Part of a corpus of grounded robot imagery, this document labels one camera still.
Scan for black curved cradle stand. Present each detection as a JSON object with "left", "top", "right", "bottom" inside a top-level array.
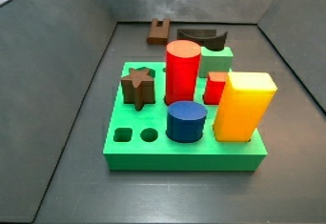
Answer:
[{"left": 177, "top": 29, "right": 229, "bottom": 51}]

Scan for brown star peg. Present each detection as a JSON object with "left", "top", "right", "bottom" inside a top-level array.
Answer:
[{"left": 122, "top": 68, "right": 155, "bottom": 111}]

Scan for tall red cylinder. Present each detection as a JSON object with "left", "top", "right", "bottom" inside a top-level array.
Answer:
[{"left": 166, "top": 40, "right": 202, "bottom": 105}]

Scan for blue short cylinder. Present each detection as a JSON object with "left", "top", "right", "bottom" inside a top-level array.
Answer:
[{"left": 166, "top": 101, "right": 207, "bottom": 143}]

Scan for green fixture base block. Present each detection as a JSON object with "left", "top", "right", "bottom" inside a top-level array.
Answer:
[{"left": 103, "top": 62, "right": 267, "bottom": 171}]

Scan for green arch block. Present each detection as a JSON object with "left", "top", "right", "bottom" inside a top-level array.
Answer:
[{"left": 199, "top": 47, "right": 233, "bottom": 78}]

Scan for small red square block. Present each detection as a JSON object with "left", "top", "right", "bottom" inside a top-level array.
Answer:
[{"left": 203, "top": 71, "right": 229, "bottom": 105}]

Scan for tall yellow square block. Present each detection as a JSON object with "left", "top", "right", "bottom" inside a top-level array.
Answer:
[{"left": 213, "top": 71, "right": 278, "bottom": 142}]

